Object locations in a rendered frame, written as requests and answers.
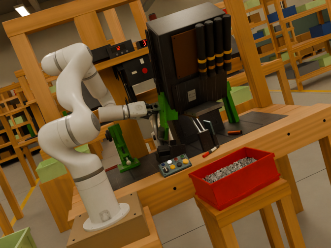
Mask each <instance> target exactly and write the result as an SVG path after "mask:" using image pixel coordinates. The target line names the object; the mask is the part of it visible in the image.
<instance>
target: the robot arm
mask: <svg viewBox="0 0 331 248"><path fill-rule="evenodd" d="M92 61H93V54H92V52H91V50H90V48H89V47H88V46H87V45H85V44H83V43H75V44H72V45H70V46H67V47H65V48H62V49H60V50H58V51H55V52H53V53H50V54H48V55H46V56H45V57H44V58H43V59H42V61H41V67H42V69H43V71H44V72H45V73H46V74H48V75H50V76H58V75H59V76H58V78H57V81H56V95H57V100H58V102H59V104H60V105H61V106H62V107H63V108H65V109H66V110H68V111H71V112H72V114H70V115H67V116H64V117H62V118H59V119H56V120H54V121H51V122H49V123H47V124H45V125H43V126H42V127H41V128H40V130H39V132H38V143H39V145H40V147H41V149H42V150H43V151H44V152H45V153H46V154H48V155H49V156H51V157H52V158H54V159H56V160H58V161H59V162H61V163H62V164H64V165H65V166H66V167H67V168H68V170H69V172H70V174H71V176H72V178H73V180H74V183H75V185H76V187H77V190H78V192H79V194H80V197H81V199H82V201H83V204H84V206H85V208H86V211H87V213H88V215H89V218H88V219H87V220H86V221H85V222H84V224H83V228H84V230H85V231H87V232H93V231H98V230H102V229H104V228H107V227H109V226H111V225H113V224H115V223H117V222H118V221H120V220H121V219H122V218H124V217H125V216H126V215H127V214H128V212H129V211H130V207H129V205H128V204H127V203H118V201H117V199H116V196H115V194H114V191H113V189H112V187H111V184H110V182H109V179H108V177H107V174H106V172H105V170H104V167H103V165H102V162H101V160H100V158H99V157H98V156H97V155H95V154H88V153H81V152H78V151H76V150H75V149H74V147H76V146H79V145H82V144H85V143H88V142H90V141H92V140H94V139H95V138H96V137H97V136H98V135H99V133H100V128H101V126H100V123H99V122H101V123H102V122H110V121H120V120H127V119H132V120H140V119H149V118H150V116H151V115H152V114H158V113H159V111H154V110H152V111H147V109H153V107H152V105H150V104H148V103H146V102H145V101H138V102H133V103H129V104H128V105H116V103H115V101H114V99H113V97H112V95H111V93H110V91H109V90H108V88H106V86H105V84H104V82H103V81H102V79H101V77H100V75H99V73H98V72H97V70H96V68H95V66H94V64H93V63H92ZM81 81H83V83H84V84H85V86H86V88H87V89H88V91H89V92H90V94H91V95H92V97H93V98H96V99H97V100H98V101H99V102H100V104H101V105H102V107H99V108H98V116H99V120H98V119H97V117H96V116H95V114H94V113H93V112H92V111H91V110H90V109H89V107H88V106H87V105H86V104H85V102H84V99H83V96H82V89H81Z"/></svg>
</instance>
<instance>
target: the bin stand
mask: <svg viewBox="0 0 331 248"><path fill-rule="evenodd" d="M279 178H280V177H279ZM290 194H292V193H291V189H290V187H289V183H288V181H286V180H284V179H282V178H280V179H279V180H277V181H275V182H273V183H272V184H270V185H268V186H266V187H264V188H262V189H260V190H259V191H257V192H255V193H253V194H251V195H249V196H247V197H246V198H244V199H242V200H240V201H238V202H236V203H235V204H233V205H231V206H229V207H227V208H225V209H223V210H222V211H218V210H217V209H215V208H214V207H212V206H211V205H209V204H208V203H206V202H204V201H203V200H201V199H200V198H198V196H197V195H194V199H195V202H196V204H197V206H198V207H199V209H200V212H201V215H202V218H203V220H204V223H205V226H206V229H207V232H208V234H209V237H210V239H211V242H212V245H213V248H240V247H239V244H238V242H237V239H236V236H235V233H234V230H233V227H232V223H233V222H235V221H237V220H239V219H241V218H243V217H245V216H247V215H249V214H251V213H253V212H255V211H257V210H259V211H260V214H261V217H262V221H263V224H264V227H265V230H266V234H267V237H268V240H269V243H270V246H271V248H285V247H284V244H283V241H282V238H281V235H280V231H279V228H278V225H277V222H276V219H275V215H274V212H273V209H272V206H271V204H272V203H274V202H276V205H277V208H278V211H279V214H280V217H281V220H282V224H283V227H284V230H285V233H286V236H287V240H288V243H289V246H290V248H306V246H305V243H304V239H303V236H302V233H301V229H300V226H299V223H298V219H297V215H296V213H295V209H294V206H293V202H292V199H291V196H290Z"/></svg>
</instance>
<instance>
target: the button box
mask: <svg viewBox="0 0 331 248"><path fill-rule="evenodd" d="M183 155H184V157H183V158H181V157H180V156H178V157H177V158H178V160H177V161H175V160H174V158H173V159H171V163H168V161H166V162H164V163H165V166H161V164H159V165H158V166H159V170H160V173H161V175H162V176H163V177H164V178H166V177H168V176H170V175H173V174H175V173H177V172H179V171H182V170H184V169H186V168H189V167H191V166H192V164H191V162H190V160H189V159H188V157H187V156H186V154H183ZM184 159H188V161H189V162H188V163H187V164H184V163H183V160H184ZM178 162H181V163H182V165H181V166H177V163H178ZM171 165H175V169H171V168H170V166H171ZM165 167H167V168H168V169H169V171H168V172H164V168H165Z"/></svg>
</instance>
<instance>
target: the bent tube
mask: <svg viewBox="0 0 331 248"><path fill-rule="evenodd" d="M152 107H153V110H154V111H159V110H161V109H160V106H159V103H158V102H157V103H152ZM157 116H158V114H152V123H153V130H154V134H155V137H156V140H157V143H158V146H163V142H162V140H158V139H157V136H158V120H157Z"/></svg>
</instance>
